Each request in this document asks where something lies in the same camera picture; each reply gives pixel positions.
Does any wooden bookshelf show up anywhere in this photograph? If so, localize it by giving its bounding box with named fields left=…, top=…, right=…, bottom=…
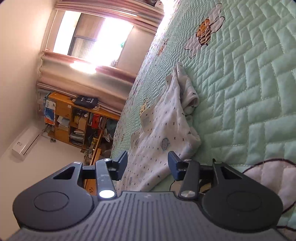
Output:
left=45, top=92, right=119, bottom=150

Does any pink curtain right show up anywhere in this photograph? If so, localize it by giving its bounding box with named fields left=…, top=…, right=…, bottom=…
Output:
left=55, top=1, right=164, bottom=33

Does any white dotted baby garment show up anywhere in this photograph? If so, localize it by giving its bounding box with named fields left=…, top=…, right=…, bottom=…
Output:
left=116, top=62, right=201, bottom=193

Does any green quilted bee bedspread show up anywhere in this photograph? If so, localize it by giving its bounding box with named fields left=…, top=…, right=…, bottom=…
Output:
left=111, top=1, right=295, bottom=230

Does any nightstand clutter with plush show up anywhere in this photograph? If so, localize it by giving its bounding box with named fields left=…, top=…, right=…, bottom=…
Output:
left=144, top=0, right=163, bottom=8

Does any dark hanging tote bag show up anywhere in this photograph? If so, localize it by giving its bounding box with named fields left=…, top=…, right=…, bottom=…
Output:
left=74, top=95, right=98, bottom=109

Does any pink curtain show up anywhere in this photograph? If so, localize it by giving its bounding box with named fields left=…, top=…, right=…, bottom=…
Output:
left=37, top=51, right=136, bottom=115
left=55, top=1, right=164, bottom=33

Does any pink curtain left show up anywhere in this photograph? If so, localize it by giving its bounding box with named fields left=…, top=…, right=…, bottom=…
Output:
left=37, top=51, right=136, bottom=115

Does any white wall air conditioner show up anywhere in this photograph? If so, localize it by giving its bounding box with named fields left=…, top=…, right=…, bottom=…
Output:
left=11, top=126, right=41, bottom=161

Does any wooden desk with drawers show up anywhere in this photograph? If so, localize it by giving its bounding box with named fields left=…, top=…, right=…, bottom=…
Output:
left=84, top=130, right=103, bottom=196

